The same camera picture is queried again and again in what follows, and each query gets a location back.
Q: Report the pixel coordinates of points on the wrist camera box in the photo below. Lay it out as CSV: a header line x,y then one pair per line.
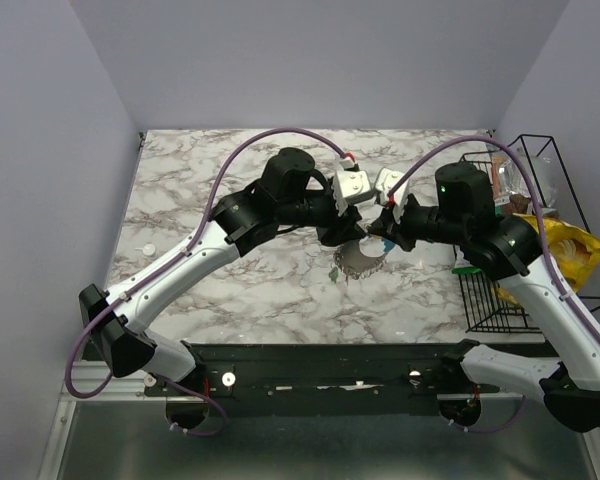
x,y
396,201
352,187

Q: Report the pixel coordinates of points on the grey curved keyring holder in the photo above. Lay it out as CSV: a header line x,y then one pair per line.
x,y
359,259

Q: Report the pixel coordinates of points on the green key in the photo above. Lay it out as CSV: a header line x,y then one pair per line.
x,y
334,274

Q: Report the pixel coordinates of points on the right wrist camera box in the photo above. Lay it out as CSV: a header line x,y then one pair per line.
x,y
396,201

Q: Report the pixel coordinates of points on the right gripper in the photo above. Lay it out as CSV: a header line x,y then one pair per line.
x,y
388,226

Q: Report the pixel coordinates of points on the green snack packet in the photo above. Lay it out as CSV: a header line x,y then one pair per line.
x,y
464,267

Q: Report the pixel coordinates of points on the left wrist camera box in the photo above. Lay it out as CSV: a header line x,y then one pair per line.
x,y
352,187

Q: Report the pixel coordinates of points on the black mounting rail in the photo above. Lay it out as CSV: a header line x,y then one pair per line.
x,y
329,380

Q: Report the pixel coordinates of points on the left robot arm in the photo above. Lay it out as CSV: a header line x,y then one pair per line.
x,y
291,191

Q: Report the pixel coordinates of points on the black wire basket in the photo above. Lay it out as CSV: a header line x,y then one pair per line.
x,y
490,307

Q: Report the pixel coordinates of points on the beige bottle white cap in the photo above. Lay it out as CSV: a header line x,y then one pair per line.
x,y
148,249

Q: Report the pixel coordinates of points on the blue key tag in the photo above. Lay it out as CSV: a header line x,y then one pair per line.
x,y
388,246

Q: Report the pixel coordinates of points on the yellow chips bag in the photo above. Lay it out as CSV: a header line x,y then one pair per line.
x,y
577,252

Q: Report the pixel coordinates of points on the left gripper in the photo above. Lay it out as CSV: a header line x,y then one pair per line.
x,y
349,230

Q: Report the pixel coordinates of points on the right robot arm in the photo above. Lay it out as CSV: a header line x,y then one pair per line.
x,y
507,249

